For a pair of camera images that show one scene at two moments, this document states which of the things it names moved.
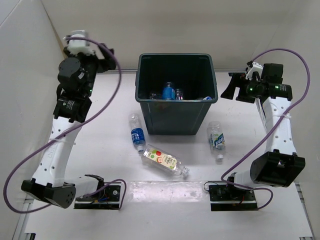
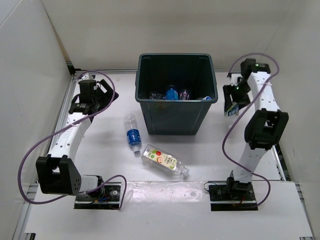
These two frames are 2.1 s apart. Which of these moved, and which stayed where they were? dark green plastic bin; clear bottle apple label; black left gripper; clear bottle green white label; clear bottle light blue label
Moved: black left gripper; clear bottle light blue label; clear bottle green white label
Stayed: clear bottle apple label; dark green plastic bin
